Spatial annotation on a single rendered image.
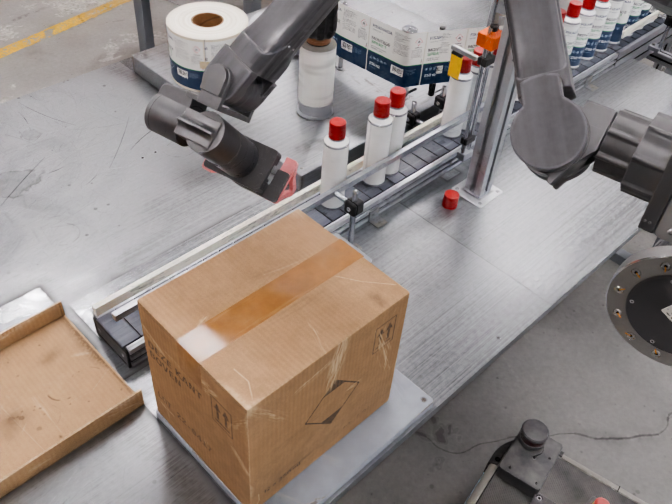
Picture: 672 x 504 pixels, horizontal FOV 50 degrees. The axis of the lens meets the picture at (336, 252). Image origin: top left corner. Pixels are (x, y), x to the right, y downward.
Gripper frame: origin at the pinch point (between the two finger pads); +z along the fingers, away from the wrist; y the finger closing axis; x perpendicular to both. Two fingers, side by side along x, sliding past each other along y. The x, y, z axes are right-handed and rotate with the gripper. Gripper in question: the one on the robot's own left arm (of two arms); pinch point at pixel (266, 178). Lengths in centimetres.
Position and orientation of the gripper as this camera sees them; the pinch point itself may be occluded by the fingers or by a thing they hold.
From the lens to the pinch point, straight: 112.6
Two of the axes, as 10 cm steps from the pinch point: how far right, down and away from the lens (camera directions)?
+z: 3.2, 2.1, 9.2
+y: -8.3, -4.2, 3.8
